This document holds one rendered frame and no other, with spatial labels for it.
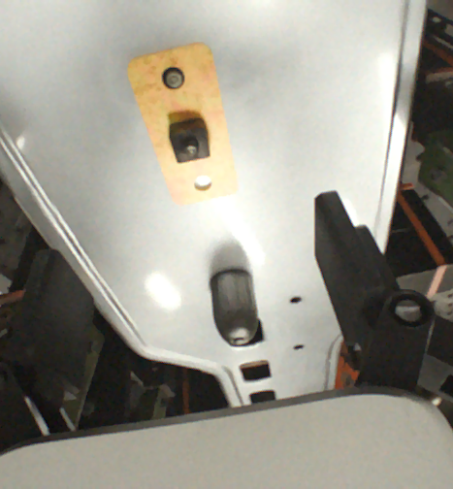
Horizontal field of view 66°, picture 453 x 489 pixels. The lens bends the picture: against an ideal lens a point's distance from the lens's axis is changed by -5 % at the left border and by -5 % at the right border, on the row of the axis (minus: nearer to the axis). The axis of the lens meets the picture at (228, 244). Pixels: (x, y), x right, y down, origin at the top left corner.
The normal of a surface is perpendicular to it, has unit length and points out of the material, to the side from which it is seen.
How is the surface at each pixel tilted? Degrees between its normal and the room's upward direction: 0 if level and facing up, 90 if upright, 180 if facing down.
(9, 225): 0
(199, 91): 0
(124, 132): 0
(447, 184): 78
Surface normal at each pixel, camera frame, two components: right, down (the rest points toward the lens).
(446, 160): -0.94, 0.33
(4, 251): 0.11, 0.72
